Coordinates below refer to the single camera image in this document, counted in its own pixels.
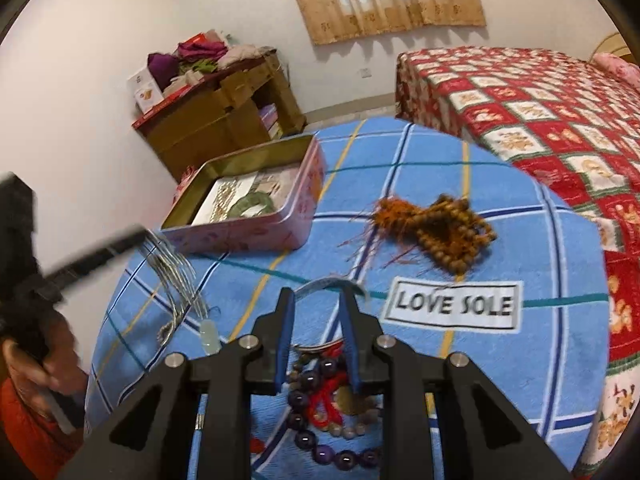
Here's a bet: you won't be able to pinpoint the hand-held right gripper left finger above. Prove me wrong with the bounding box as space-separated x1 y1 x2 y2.
57 288 295 480

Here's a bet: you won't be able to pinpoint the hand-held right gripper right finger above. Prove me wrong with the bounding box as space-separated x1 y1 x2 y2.
340 290 573 480

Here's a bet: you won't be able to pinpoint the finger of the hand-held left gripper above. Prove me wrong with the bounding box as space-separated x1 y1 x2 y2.
42 227 148 288

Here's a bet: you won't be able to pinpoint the silver metal watch band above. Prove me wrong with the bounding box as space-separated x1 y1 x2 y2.
295 276 369 307

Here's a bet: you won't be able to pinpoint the grey bead bracelet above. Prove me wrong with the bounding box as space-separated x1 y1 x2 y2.
320 394 383 437

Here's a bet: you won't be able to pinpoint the silver necklace chains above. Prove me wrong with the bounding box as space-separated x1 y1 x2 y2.
132 229 222 347

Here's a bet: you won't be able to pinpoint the purple bead bracelet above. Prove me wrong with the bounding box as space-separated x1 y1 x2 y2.
286 355 387 468

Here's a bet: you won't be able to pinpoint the pink tin box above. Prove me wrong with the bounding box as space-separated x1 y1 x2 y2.
159 135 328 254

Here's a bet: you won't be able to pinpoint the person's left forearm red sleeve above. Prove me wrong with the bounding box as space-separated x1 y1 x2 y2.
0 375 87 467

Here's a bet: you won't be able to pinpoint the person's left hand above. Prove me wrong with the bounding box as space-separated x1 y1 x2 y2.
1 310 85 398

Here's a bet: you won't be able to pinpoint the pale jade pendant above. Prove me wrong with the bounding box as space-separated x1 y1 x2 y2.
200 320 222 357

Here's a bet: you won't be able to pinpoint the green jade bangle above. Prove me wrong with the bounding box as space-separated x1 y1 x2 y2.
227 194 277 219

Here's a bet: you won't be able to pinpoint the blue checked cloth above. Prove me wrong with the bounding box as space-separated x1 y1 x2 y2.
85 119 614 480

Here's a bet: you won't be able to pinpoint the white printed booklet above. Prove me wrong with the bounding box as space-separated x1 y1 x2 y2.
192 171 287 224

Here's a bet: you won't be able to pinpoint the red flat box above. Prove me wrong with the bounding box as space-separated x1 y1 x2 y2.
131 82 202 128

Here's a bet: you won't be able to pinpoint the white cardboard box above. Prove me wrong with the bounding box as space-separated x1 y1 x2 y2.
127 70 165 114

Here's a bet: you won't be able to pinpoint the brown wooden cabinet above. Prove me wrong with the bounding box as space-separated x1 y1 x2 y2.
134 52 307 182

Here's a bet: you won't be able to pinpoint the pile of clothes on cabinet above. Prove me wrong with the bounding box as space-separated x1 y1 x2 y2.
147 30 279 88

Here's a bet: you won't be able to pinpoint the red patterned bed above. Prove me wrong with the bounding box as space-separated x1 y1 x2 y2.
395 46 640 479

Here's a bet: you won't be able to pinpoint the beige patterned curtain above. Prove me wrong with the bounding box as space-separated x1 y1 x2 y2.
279 0 487 46

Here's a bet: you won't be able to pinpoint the pink pillow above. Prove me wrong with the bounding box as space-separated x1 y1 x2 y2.
592 52 640 87

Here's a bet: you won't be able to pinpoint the red knotted cord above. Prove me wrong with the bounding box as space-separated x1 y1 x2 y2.
302 341 353 428

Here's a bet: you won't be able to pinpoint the wooden bead bracelet orange tassel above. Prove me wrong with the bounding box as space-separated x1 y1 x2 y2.
339 194 499 277

